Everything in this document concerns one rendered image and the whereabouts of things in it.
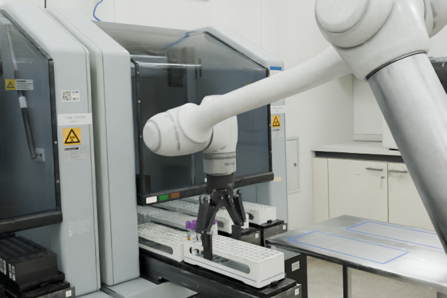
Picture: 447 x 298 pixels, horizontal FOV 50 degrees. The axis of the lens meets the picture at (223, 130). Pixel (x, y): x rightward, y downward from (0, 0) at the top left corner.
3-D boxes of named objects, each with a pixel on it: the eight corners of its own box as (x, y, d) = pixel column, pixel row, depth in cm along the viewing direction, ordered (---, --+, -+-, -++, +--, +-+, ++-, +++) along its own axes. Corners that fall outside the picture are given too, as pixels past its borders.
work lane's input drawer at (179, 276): (116, 265, 161) (114, 239, 161) (149, 255, 170) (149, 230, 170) (280, 336, 108) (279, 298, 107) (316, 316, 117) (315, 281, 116)
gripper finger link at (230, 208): (216, 195, 132) (219, 191, 132) (233, 225, 136) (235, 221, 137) (226, 196, 129) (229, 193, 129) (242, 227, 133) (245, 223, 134)
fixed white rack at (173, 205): (135, 212, 211) (134, 198, 211) (153, 208, 218) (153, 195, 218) (175, 222, 189) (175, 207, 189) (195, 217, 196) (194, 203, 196)
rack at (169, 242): (125, 246, 159) (124, 227, 159) (150, 239, 166) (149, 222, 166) (179, 266, 138) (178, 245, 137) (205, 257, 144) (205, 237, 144)
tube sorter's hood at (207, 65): (69, 189, 183) (60, 22, 180) (191, 170, 224) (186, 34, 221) (143, 207, 145) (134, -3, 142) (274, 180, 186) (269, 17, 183)
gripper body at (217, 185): (217, 176, 124) (219, 211, 124) (240, 172, 130) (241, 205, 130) (199, 173, 129) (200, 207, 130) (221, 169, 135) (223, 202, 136)
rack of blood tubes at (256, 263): (183, 261, 136) (181, 239, 136) (209, 252, 143) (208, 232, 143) (259, 288, 114) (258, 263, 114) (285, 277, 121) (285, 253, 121)
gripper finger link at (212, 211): (225, 197, 128) (221, 195, 127) (210, 236, 125) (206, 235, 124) (215, 195, 131) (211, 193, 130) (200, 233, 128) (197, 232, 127)
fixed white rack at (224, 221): (178, 223, 188) (177, 207, 188) (197, 218, 195) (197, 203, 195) (229, 237, 166) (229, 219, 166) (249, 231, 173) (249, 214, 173)
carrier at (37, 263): (56, 273, 130) (54, 251, 130) (58, 275, 129) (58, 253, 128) (12, 285, 122) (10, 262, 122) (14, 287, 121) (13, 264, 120)
